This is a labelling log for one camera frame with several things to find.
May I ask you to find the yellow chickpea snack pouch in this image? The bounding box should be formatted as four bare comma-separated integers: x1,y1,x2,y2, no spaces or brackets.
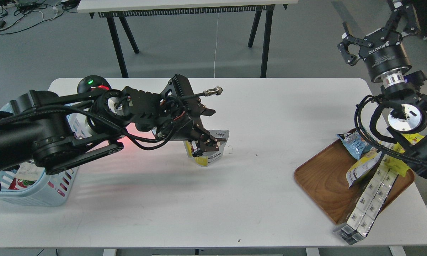
184,129,230,167

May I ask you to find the light blue plastic basket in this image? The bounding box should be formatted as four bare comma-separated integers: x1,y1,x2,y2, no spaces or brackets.
0,103,79,207

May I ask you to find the yellow cartoon snack pack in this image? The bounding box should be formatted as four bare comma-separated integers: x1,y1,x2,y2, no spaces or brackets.
387,133,425,177

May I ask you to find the white hanging cable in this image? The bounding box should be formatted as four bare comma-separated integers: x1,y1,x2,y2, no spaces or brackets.
213,12,219,78

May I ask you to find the brown wooden tray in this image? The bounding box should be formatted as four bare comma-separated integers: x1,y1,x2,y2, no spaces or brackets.
294,138,415,224

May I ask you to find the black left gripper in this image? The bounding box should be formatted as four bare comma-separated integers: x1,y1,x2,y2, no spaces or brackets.
123,74,228,157

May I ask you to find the white yellow snack pouch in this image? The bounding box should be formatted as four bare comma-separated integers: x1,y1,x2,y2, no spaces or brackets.
346,148,383,188

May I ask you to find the blue snack bag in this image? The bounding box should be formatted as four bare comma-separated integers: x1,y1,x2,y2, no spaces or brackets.
336,130,377,160

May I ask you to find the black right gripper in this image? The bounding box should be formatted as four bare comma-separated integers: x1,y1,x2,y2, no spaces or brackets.
337,0,421,84

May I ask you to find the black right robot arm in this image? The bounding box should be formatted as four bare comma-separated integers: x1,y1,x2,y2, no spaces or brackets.
337,2,427,180

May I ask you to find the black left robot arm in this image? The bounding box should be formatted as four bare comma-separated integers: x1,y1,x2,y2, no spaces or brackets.
0,74,227,191

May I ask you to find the floor cables and adapter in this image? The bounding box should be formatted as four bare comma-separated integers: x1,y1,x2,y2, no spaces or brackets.
0,0,80,36

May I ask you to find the long silver snack box pack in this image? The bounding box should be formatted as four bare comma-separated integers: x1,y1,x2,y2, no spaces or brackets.
333,154,398,245

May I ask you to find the white background table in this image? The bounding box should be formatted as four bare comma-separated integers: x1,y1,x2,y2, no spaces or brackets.
77,0,297,78

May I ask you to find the white snack bag in basket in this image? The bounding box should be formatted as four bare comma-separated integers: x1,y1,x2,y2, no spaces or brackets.
15,162,44,181

